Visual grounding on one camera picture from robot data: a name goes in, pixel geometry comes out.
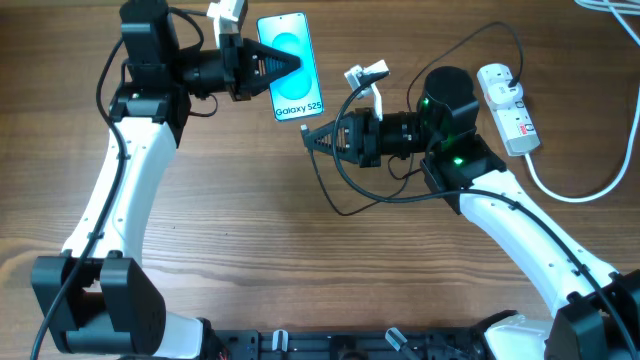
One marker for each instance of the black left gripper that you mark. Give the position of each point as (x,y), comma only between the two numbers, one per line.
(234,49)

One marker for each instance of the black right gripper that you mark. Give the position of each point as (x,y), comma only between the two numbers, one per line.
(357,151)

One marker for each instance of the turquoise screen smartphone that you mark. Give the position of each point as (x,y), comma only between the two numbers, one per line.
(298,94)

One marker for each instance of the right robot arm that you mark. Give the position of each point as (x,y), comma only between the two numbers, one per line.
(594,308)

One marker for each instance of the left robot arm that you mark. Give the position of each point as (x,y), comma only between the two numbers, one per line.
(94,295)

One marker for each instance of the white charger plug adapter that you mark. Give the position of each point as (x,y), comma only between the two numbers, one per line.
(502,95)

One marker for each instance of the white power strip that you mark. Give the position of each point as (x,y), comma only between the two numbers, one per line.
(514,123)

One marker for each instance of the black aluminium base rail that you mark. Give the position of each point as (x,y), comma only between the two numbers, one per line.
(447,343)

